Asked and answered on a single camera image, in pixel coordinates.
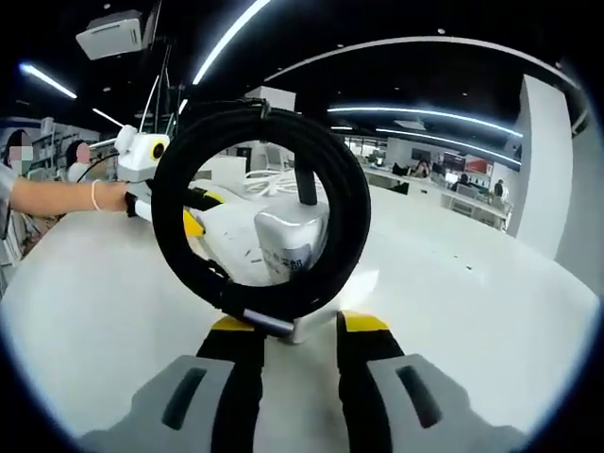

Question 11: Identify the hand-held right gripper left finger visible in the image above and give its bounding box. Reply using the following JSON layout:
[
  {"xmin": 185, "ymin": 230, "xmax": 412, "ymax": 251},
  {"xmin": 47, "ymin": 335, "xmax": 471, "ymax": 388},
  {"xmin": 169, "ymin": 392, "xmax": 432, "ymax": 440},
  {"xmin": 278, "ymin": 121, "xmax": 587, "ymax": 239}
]
[{"xmin": 79, "ymin": 315, "xmax": 266, "ymax": 453}]

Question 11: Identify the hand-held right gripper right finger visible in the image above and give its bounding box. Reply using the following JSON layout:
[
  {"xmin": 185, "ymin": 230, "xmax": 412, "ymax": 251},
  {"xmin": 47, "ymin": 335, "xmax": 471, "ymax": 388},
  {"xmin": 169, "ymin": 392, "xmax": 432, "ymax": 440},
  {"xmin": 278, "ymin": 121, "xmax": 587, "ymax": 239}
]
[{"xmin": 335, "ymin": 310, "xmax": 523, "ymax": 453}]

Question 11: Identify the black charger cable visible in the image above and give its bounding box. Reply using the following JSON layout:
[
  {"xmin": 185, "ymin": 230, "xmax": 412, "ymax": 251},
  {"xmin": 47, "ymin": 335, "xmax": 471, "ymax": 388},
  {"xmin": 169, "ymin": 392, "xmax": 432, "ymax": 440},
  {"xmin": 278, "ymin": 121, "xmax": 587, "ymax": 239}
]
[{"xmin": 150, "ymin": 96, "xmax": 373, "ymax": 339}]

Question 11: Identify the white power strip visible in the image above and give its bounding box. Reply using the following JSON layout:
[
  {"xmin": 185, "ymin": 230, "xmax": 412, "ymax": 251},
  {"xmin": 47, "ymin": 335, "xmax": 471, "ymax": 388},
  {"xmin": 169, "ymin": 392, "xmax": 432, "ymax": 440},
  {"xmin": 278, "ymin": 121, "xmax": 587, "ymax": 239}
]
[{"xmin": 186, "ymin": 181, "xmax": 304, "ymax": 287}]

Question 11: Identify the white charger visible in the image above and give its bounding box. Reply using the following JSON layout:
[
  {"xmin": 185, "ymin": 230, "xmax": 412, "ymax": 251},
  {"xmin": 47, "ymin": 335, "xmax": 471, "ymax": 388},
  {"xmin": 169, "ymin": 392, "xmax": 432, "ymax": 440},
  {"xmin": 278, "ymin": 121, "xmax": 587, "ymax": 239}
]
[{"xmin": 253, "ymin": 197, "xmax": 343, "ymax": 346}]

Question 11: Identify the curved ceiling light strip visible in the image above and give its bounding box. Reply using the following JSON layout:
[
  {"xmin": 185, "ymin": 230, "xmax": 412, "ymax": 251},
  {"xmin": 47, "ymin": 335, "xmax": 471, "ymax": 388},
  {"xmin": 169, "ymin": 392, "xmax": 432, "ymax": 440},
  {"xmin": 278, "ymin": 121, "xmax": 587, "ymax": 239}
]
[{"xmin": 192, "ymin": 0, "xmax": 274, "ymax": 87}]

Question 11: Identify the white office desk row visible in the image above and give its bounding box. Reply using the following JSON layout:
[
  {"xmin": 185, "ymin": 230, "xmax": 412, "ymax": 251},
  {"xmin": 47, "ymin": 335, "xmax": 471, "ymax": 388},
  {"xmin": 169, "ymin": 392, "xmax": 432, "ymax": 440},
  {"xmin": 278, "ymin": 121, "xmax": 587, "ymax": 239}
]
[{"xmin": 367, "ymin": 166, "xmax": 512, "ymax": 228}]

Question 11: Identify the person's left hand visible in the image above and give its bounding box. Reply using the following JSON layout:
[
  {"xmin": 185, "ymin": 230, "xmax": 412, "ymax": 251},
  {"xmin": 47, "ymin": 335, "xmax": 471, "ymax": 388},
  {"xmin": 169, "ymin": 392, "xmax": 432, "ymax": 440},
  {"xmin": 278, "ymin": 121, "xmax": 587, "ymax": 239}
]
[{"xmin": 100, "ymin": 180, "xmax": 131, "ymax": 214}]

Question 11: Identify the white ceiling air unit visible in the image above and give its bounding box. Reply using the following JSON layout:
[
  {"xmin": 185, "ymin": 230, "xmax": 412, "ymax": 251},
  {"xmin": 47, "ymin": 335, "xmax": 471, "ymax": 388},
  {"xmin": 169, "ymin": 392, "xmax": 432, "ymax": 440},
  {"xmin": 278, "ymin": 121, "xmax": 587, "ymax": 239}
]
[{"xmin": 75, "ymin": 9, "xmax": 145, "ymax": 61}]

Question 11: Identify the person's clothed body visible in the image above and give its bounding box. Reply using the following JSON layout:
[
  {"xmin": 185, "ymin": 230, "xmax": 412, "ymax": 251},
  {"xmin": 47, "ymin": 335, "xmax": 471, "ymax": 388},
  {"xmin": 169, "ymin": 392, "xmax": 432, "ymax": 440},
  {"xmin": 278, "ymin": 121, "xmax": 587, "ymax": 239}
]
[{"xmin": 0, "ymin": 129, "xmax": 34, "ymax": 243}]

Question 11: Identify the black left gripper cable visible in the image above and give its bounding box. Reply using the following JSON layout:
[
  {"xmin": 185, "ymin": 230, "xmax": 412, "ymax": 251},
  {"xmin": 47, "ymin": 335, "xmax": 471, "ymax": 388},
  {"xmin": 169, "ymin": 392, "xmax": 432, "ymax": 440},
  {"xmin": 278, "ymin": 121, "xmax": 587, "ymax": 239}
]
[{"xmin": 77, "ymin": 157, "xmax": 122, "ymax": 185}]

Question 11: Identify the white power strip cable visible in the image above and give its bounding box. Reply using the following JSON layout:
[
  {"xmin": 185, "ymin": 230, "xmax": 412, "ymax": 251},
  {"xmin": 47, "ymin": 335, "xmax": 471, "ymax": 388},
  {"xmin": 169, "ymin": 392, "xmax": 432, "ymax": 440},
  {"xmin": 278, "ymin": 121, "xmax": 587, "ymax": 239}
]
[{"xmin": 242, "ymin": 168, "xmax": 304, "ymax": 197}]

